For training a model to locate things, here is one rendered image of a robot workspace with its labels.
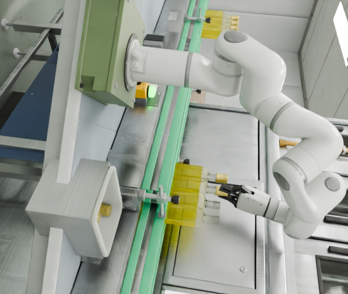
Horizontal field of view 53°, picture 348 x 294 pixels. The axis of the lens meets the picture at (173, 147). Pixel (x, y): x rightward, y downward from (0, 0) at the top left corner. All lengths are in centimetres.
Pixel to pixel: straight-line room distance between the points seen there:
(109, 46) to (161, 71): 15
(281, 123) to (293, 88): 611
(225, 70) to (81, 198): 47
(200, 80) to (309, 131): 30
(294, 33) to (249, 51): 682
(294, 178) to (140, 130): 61
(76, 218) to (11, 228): 65
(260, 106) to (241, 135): 83
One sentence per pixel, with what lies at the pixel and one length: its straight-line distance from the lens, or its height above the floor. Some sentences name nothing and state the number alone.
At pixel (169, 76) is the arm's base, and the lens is 92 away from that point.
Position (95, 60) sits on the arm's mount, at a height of 79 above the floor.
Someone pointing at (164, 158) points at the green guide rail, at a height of 94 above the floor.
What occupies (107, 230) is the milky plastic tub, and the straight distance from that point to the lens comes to 105.
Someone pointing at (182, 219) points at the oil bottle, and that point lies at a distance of 117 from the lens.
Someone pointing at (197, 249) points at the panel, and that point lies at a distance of 129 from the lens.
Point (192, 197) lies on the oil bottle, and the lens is 121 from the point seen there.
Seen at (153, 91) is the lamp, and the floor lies 85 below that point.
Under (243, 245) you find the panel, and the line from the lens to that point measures 132.
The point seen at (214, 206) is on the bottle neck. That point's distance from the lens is 122.
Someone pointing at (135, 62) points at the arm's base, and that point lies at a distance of 90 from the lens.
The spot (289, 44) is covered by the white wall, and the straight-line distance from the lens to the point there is 777.
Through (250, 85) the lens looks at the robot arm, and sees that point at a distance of 83.
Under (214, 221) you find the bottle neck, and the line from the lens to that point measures 119.
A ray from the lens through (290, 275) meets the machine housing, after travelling 134.
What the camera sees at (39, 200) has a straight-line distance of 89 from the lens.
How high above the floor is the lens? 107
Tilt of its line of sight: 6 degrees down
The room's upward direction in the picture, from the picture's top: 97 degrees clockwise
